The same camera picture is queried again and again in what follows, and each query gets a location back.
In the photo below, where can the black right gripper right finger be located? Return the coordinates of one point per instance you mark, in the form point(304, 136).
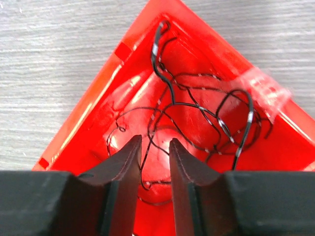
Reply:
point(239, 203)

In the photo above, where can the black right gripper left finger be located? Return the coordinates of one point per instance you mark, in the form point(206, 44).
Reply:
point(98, 202)

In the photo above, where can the red compartment tray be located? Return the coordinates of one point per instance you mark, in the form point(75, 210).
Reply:
point(173, 77)

